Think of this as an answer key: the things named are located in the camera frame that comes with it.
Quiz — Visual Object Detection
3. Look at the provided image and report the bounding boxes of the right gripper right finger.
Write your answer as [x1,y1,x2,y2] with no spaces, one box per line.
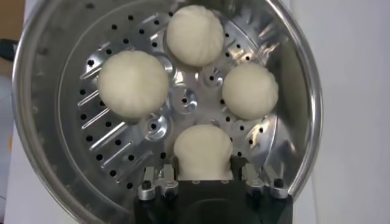
[230,155,289,200]

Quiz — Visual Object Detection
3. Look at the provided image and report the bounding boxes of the white steamed baozi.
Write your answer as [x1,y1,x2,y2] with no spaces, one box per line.
[221,62,280,121]
[166,4,225,67]
[173,124,234,181]
[97,50,170,119]

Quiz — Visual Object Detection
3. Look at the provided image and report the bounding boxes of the stainless steel steamer basket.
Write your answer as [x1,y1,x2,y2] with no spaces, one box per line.
[12,0,324,224]

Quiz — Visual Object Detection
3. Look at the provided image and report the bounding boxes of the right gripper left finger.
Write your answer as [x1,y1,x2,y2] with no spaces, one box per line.
[136,155,180,201]

